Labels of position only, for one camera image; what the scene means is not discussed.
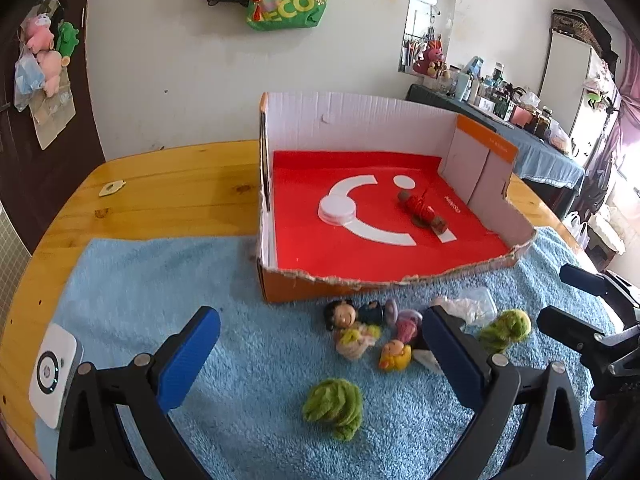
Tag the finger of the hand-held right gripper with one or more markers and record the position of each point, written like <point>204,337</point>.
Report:
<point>570,325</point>
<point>582,277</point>

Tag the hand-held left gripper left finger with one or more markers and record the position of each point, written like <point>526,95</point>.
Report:
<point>190,355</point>

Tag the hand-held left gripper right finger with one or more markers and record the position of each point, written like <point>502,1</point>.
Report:
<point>450,360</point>

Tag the black roll with white plastic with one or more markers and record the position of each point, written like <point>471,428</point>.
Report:
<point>460,310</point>

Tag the pink toy figure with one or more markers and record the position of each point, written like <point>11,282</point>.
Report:
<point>407,327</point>

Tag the yellow toy figure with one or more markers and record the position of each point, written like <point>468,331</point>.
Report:
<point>395,355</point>

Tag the green knitted ball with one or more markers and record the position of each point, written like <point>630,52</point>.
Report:
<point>505,330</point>
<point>335,407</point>

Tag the yellow fuzzy wool toy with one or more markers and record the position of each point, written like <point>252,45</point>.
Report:
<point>355,338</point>

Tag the black-haired doll figure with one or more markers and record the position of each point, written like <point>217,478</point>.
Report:
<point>347,315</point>

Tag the orange and red cardboard box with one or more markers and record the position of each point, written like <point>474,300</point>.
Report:
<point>380,240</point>

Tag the white cushioned stool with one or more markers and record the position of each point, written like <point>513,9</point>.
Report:
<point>607,237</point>

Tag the light blue fluffy towel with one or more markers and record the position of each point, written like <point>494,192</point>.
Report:
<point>150,300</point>

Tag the side table with blue cloth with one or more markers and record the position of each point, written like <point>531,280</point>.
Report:
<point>542,157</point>

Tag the white electronic device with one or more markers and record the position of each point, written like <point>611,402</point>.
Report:
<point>52,380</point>

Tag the red brown stick toy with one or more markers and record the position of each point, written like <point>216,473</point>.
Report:
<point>420,207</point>

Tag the pink curtain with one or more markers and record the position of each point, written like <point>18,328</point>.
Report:
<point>622,120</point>

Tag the small beige tag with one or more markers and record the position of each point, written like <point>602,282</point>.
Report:
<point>111,188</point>

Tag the white round lid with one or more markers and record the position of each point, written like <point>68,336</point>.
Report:
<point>337,210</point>

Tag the white refrigerator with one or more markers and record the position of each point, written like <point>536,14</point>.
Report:
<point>570,80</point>

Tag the leopard print bag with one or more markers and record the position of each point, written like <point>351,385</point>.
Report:
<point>575,22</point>

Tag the dark brown door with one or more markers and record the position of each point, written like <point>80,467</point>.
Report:
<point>20,160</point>

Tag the red plush toy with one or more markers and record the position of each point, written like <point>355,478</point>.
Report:
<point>430,57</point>

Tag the light pink plush toy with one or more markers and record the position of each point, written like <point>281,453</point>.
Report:
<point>51,67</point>

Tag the blue plastic bag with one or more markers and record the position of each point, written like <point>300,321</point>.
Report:
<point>26,77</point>

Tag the green plush toy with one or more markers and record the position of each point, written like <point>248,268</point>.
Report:
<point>67,40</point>

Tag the wall mirror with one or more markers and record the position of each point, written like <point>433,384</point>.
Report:
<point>430,10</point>

